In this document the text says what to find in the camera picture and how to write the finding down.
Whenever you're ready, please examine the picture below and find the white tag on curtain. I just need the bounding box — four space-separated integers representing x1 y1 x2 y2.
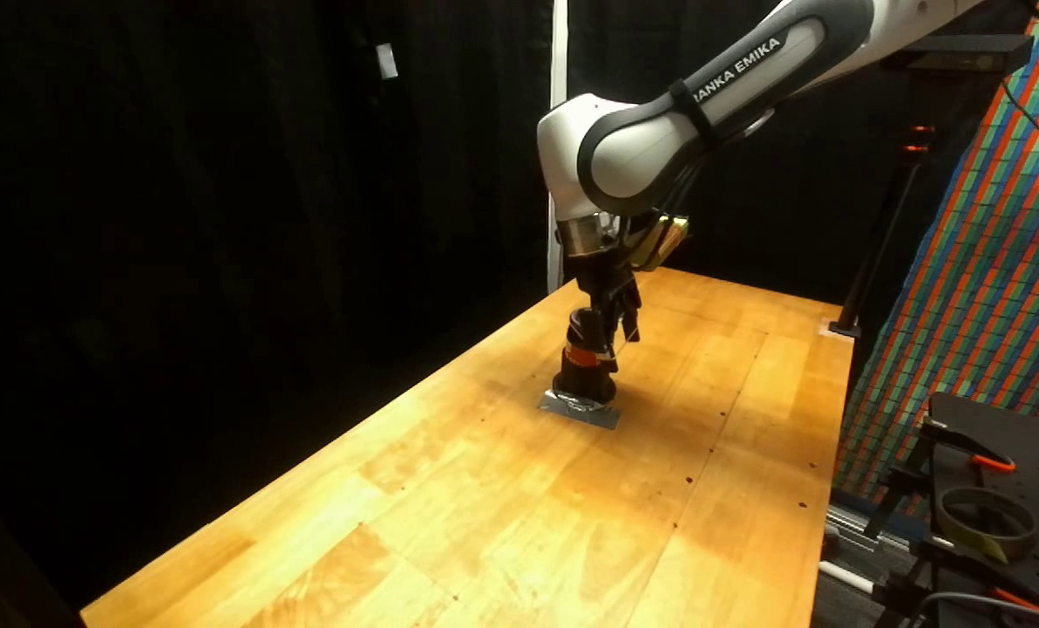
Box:
372 43 401 81

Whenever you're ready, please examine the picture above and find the black clamp stand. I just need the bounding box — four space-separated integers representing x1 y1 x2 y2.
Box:
864 395 1039 628

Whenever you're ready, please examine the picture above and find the white vertical pole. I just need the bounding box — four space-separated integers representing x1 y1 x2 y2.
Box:
540 0 568 293

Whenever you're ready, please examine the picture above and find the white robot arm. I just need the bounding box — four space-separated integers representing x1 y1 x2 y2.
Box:
538 0 982 352

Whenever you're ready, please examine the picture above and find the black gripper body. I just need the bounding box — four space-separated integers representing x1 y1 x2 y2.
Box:
574 251 642 317

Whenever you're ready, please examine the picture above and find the dark upside-down cup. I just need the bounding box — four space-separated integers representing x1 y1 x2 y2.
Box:
552 305 617 405

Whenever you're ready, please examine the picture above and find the colourful striped panel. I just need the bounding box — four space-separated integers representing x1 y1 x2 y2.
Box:
834 19 1039 497

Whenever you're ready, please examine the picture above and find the grey tape roll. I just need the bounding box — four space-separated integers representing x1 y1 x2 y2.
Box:
935 486 1039 566

